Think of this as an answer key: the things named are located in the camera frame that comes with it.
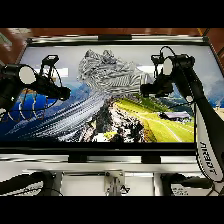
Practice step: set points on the silver frame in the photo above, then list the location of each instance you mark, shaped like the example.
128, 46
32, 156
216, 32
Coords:
100, 166

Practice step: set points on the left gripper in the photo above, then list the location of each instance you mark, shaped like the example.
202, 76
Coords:
53, 90

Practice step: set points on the blue white striped shirt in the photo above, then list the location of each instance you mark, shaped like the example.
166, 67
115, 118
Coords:
110, 73

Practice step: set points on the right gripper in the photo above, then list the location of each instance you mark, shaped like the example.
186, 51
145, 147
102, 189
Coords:
158, 88

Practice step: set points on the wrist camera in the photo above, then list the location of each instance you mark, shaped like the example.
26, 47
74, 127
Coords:
156, 60
50, 61

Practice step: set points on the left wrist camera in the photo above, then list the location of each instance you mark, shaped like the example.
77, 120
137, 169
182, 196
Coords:
50, 61

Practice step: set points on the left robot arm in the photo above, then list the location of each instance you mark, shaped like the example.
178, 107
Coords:
13, 81

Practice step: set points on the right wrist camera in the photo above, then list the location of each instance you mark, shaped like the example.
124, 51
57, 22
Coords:
156, 60

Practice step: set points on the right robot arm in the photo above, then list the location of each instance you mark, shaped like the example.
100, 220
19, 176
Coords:
207, 133

